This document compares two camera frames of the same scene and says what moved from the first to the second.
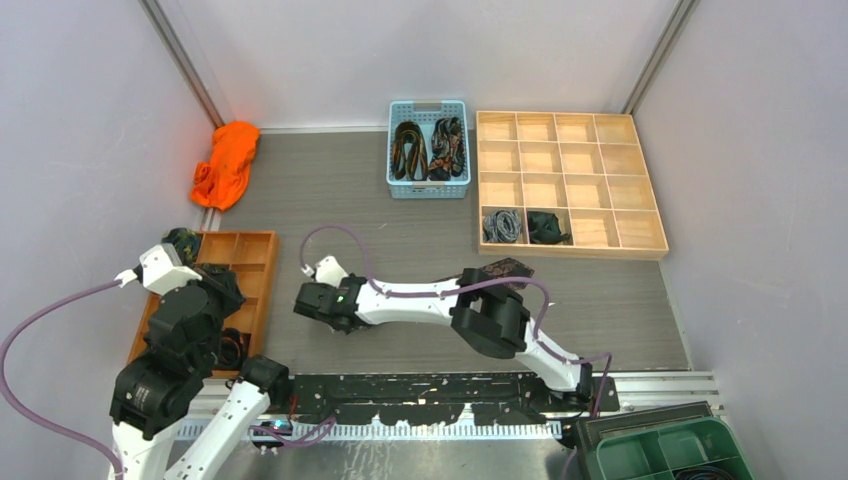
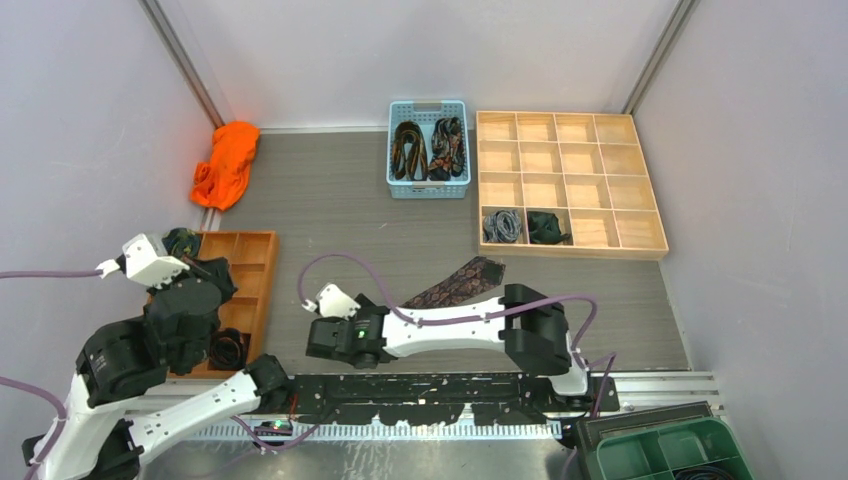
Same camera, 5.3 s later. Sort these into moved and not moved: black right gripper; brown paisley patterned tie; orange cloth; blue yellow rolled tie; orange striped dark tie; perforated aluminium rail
Moved: brown paisley patterned tie; black right gripper
Not moved: orange striped dark tie; blue yellow rolled tie; perforated aluminium rail; orange cloth
